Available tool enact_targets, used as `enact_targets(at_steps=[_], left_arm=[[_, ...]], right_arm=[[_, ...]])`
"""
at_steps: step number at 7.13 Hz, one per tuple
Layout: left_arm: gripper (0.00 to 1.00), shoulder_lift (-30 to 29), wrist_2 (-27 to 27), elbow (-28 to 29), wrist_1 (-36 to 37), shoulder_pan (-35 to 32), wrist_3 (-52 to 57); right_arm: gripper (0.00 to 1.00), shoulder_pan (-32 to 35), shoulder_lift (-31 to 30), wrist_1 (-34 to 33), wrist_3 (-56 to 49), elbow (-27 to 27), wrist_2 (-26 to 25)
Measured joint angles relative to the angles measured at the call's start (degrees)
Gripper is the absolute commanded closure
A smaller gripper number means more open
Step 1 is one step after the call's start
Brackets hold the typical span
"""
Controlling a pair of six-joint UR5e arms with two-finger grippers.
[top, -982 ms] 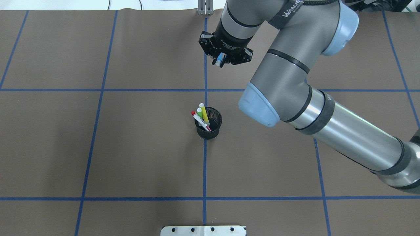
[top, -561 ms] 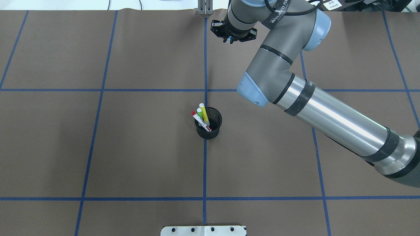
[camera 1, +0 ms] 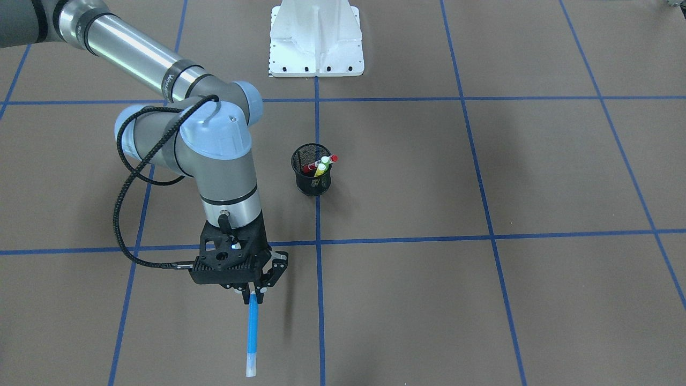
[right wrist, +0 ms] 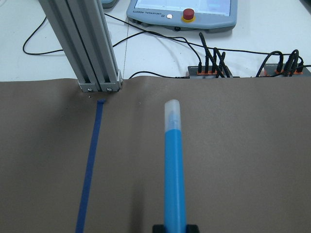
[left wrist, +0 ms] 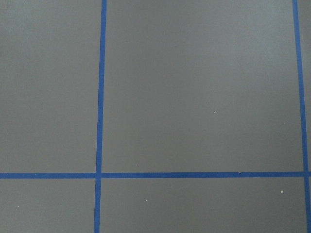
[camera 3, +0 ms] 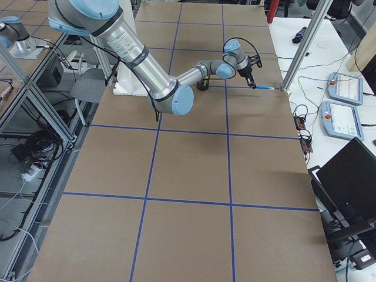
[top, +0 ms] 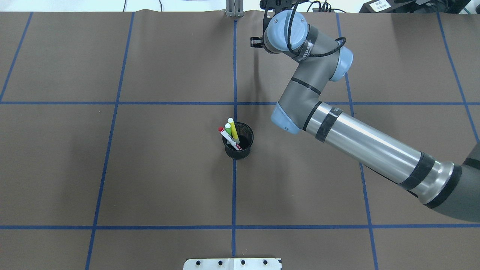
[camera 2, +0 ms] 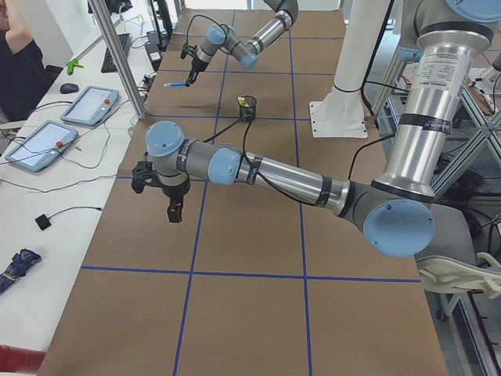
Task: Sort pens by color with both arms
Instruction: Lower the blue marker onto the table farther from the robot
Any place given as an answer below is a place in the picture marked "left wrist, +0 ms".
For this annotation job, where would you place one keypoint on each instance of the brown paper table mat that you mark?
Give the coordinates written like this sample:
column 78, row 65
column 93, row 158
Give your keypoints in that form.
column 155, row 116

